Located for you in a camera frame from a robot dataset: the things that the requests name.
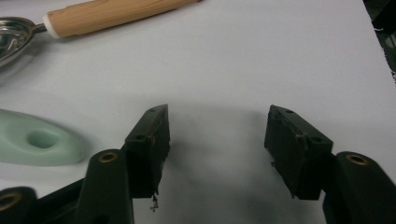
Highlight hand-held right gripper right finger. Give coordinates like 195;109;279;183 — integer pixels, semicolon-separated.
264;105;396;224

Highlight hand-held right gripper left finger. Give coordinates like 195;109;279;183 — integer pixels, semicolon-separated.
74;104;171;224

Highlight white table cover sheet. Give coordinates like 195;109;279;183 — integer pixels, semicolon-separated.
0;0;396;224

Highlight small steel ladle wooden handle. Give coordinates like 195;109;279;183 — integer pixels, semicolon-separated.
0;0;204;69

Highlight whisk with mint green handle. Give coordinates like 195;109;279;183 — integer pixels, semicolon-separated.
0;108;85;167

